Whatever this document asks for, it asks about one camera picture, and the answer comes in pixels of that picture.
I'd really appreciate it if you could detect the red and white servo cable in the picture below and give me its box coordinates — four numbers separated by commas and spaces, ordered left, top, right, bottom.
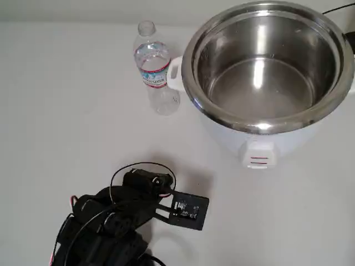
69, 195, 79, 214

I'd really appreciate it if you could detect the clear plastic water bottle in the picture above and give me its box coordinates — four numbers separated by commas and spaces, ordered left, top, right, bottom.
133, 19, 181, 116

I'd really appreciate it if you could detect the thin black looping wire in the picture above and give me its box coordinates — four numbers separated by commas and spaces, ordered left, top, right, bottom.
109, 161, 179, 208

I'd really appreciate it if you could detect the pale blue-white round container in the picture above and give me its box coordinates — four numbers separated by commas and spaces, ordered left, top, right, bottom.
166, 0, 355, 170

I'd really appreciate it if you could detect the black power plug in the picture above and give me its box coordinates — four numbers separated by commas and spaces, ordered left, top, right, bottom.
343, 30, 355, 55

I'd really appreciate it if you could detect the black gripper camera board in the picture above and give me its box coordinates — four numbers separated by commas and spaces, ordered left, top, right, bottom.
155, 189, 211, 231

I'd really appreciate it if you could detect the black cable on table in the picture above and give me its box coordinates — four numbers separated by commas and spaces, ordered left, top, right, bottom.
138, 248, 170, 266

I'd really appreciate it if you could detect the thin black cable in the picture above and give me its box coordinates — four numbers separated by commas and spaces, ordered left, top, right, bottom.
321, 0, 355, 15

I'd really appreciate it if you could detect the stainless steel inner pot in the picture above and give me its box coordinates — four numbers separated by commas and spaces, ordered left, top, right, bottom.
191, 14, 341, 119

